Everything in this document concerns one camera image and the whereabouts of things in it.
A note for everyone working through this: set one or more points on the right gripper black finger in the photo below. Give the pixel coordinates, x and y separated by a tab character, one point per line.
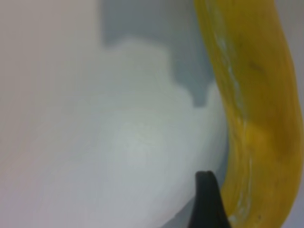
206	204

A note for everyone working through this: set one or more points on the yellow banana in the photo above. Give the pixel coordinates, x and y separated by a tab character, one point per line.
261	95

